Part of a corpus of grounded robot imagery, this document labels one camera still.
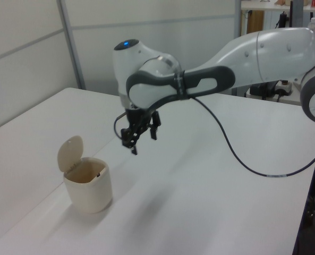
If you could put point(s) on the small cream bin with lid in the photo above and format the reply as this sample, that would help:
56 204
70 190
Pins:
90 194

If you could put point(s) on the clear plastic bottle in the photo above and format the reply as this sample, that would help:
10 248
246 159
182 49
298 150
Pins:
313 25

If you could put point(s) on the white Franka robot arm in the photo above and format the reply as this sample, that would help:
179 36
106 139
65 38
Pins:
226 58

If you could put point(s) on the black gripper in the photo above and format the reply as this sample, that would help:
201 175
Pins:
136 117

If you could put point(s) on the grey partition post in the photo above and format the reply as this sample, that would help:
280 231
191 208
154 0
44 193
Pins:
237 18

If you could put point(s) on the wooden desk panel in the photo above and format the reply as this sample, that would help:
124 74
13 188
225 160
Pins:
255 22

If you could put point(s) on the white background desk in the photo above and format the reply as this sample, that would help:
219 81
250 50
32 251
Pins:
268 7

